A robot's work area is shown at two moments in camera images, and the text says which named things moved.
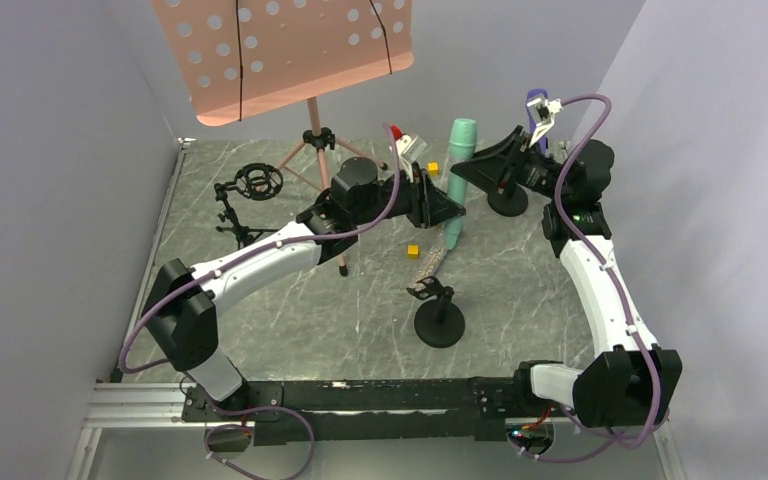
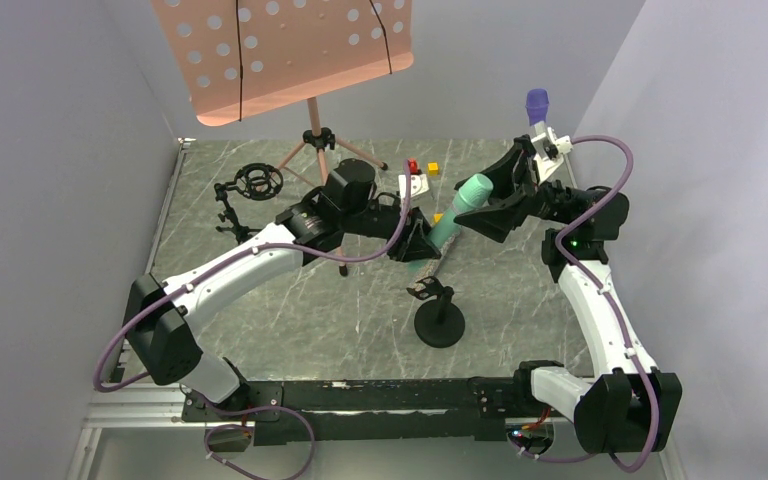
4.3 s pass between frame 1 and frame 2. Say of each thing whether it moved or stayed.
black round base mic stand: stayed
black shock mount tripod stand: stayed
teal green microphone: moved
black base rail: stayed
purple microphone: stayed
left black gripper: moved
